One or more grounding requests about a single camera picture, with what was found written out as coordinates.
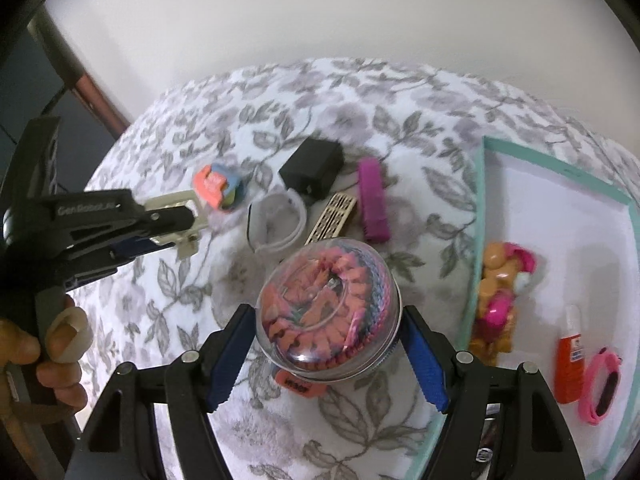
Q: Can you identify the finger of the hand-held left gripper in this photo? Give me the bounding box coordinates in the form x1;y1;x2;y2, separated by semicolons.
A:
30;190;197;257
59;236;174;289

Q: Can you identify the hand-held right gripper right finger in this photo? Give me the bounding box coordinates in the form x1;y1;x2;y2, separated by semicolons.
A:
400;305;586;480

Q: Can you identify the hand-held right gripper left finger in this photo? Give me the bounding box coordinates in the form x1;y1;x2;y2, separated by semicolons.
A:
75;302;258;480

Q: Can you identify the pink puppy toy figure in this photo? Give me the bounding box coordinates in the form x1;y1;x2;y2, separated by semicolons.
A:
467;241;537;367

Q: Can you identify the orange blue toy bus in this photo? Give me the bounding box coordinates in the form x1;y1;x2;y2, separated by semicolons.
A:
194;160;247;213

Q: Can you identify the clear dome container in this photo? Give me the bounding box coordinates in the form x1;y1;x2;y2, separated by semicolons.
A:
255;237;403;398

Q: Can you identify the red glue bottle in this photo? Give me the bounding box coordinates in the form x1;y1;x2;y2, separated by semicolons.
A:
554;304;586;405

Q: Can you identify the magenta rectangular block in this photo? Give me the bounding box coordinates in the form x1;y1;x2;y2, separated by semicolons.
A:
357;156;392;242

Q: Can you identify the gold patterned harmonica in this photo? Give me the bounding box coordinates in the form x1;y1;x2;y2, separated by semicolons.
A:
304;191;359;246

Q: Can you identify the pink fitness band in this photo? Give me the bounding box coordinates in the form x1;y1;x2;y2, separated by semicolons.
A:
577;347;625;426

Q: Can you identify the teal cardboard box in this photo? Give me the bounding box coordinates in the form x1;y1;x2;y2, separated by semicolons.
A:
407;135;640;480

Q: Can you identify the black charger adapter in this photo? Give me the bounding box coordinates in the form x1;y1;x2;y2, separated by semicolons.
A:
278;137;346;207

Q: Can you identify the person's left hand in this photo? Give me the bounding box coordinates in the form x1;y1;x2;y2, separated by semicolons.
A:
0;294;93;411

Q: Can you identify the dark cabinet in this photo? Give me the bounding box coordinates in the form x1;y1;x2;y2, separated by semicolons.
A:
0;30;121;201

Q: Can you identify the brown wooden post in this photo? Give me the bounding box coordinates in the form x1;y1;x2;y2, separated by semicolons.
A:
27;10;133;138

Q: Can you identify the tan strap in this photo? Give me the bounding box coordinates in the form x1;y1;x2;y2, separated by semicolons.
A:
0;360;76;461

